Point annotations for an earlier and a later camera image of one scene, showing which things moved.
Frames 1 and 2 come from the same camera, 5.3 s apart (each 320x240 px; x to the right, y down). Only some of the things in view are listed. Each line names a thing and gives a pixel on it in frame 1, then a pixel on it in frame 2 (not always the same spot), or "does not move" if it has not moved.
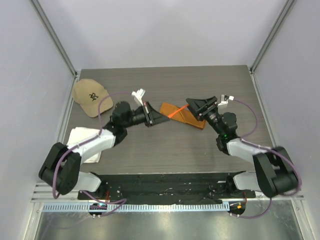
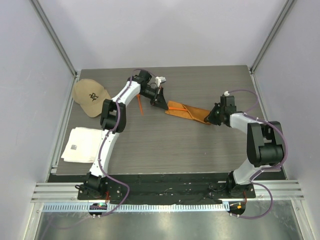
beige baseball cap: (87, 94) does not move
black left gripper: (156, 117) → (158, 100)
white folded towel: (79, 134) does not move
